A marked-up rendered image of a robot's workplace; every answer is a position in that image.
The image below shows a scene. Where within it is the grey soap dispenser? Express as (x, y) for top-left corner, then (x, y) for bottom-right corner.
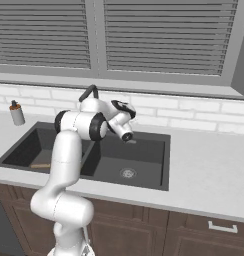
(8, 99), (26, 127)

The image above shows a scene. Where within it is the brown drawer front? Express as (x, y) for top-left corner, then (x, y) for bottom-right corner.
(166, 210), (244, 242)

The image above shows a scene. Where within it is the white drawer handle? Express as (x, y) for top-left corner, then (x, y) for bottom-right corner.
(207, 220), (239, 235)

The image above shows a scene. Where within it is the grey window blind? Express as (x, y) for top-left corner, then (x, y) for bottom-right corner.
(0, 0), (92, 71)
(103, 0), (240, 77)

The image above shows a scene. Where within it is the tan flat bar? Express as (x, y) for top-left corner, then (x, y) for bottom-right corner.
(29, 162), (52, 170)

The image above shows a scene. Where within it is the brown cupboard door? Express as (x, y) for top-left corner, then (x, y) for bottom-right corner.
(162, 228), (244, 256)
(88, 199), (170, 256)
(0, 186), (62, 256)

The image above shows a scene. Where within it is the grey window frame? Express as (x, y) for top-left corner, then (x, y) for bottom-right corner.
(0, 0), (244, 101)

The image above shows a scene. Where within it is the dark grey dishwasher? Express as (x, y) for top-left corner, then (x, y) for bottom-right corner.
(0, 189), (26, 256)

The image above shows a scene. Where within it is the black double sink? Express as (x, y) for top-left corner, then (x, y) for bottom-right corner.
(0, 120), (172, 192)

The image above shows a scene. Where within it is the black curved tap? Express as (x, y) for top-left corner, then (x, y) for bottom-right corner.
(78, 84), (100, 104)

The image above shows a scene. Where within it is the silver sink drain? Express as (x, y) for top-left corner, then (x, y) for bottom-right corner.
(119, 167), (138, 180)

